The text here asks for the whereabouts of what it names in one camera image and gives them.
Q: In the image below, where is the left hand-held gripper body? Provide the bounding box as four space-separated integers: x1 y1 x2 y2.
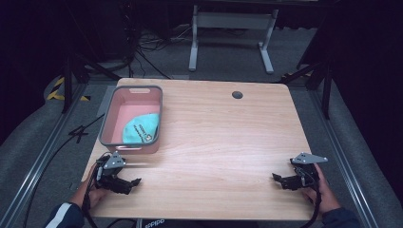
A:
94 151 127 191

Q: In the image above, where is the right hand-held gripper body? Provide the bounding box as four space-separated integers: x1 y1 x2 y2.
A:
289 151 329 190

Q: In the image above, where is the teal printed cloth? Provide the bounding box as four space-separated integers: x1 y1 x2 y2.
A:
122 112 161 144

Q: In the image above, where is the pink basket with grey rim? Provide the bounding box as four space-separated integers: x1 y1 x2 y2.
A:
98 85 164 156

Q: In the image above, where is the person's right hand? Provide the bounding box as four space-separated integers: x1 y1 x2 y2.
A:
301 163 342 217

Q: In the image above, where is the person's left hand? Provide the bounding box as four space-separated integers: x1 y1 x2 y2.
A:
69 165 107 210

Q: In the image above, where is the black tape cross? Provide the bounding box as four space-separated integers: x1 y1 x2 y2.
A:
67 124 90 144

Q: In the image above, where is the black metal stand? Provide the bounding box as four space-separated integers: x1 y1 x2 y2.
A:
60 51 122 115
279 59 335 122

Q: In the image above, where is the yellow black hazard tape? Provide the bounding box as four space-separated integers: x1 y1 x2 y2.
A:
46 76 92 103

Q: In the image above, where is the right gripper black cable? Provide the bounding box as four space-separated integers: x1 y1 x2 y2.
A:
299 169 322 228

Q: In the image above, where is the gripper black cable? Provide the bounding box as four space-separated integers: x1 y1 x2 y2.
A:
299 169 322 228
81 161 103 228

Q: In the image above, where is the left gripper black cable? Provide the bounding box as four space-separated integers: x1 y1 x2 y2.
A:
81 161 103 228

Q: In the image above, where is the aluminium floor rail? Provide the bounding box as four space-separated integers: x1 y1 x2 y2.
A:
0 83 88 228
308 89 382 228

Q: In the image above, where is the black floor cable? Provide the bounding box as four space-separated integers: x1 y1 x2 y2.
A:
22 113 106 228

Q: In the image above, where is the tangle of black cables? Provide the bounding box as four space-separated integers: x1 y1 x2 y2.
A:
131 27 193 81

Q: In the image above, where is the white metal desk frame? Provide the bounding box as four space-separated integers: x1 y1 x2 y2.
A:
188 4 280 76

